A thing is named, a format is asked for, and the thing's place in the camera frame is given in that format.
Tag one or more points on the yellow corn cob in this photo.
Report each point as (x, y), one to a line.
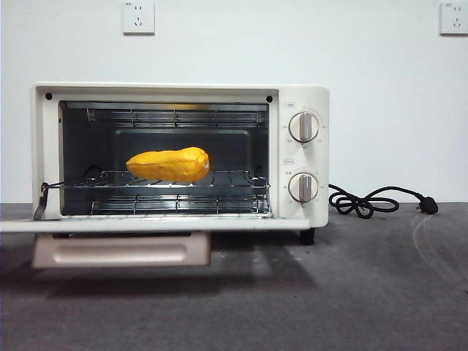
(168, 164)

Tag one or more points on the white temperature oven knob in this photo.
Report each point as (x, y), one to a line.
(305, 127)

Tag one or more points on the white wall socket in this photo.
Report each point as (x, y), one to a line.
(139, 18)
(455, 19)

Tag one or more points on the white Toshiba toaster oven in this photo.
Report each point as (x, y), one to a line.
(303, 157)

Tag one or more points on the white timer oven knob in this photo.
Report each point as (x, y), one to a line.
(303, 188)

